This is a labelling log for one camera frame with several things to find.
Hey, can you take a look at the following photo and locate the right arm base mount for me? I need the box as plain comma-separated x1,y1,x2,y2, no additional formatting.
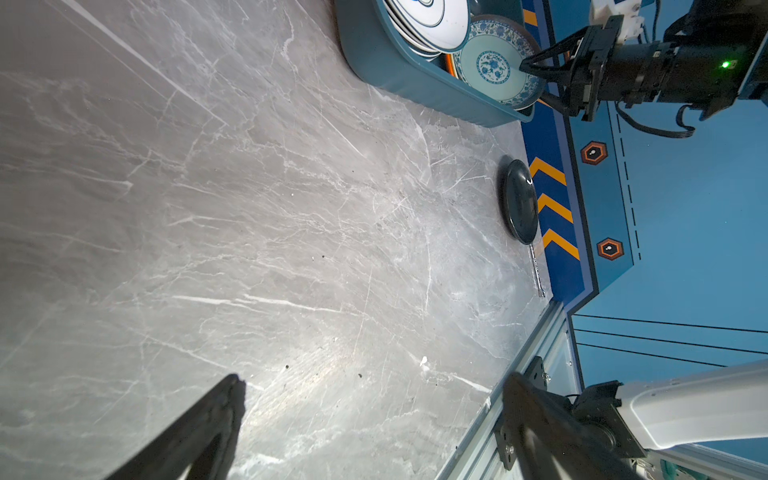
493,355,547,479

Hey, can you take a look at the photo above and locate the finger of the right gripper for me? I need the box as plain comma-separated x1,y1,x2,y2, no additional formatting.
539,91,579,117
519,26,594,84

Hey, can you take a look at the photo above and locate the teal patterned plate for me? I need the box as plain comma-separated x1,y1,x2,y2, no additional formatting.
450,15,546,110

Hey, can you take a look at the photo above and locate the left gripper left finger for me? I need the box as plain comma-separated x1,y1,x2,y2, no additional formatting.
109,374,246,479

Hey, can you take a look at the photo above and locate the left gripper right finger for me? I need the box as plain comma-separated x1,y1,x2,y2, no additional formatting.
525,381,645,479

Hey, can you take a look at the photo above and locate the black plate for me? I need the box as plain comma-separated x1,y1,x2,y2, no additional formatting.
499,155,539,245

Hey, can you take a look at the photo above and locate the orange plate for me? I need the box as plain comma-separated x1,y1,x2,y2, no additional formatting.
443,54,459,78

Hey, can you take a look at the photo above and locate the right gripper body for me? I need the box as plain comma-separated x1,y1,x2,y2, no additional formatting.
567,1,767,119

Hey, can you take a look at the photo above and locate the white flower pattern plate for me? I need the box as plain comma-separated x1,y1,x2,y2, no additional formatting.
385,0,470,53

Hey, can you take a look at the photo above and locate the teal plastic bin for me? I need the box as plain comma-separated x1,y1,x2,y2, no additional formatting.
334,0,535,128

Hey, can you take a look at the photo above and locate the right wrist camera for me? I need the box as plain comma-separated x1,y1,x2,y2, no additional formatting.
589,0,653,44

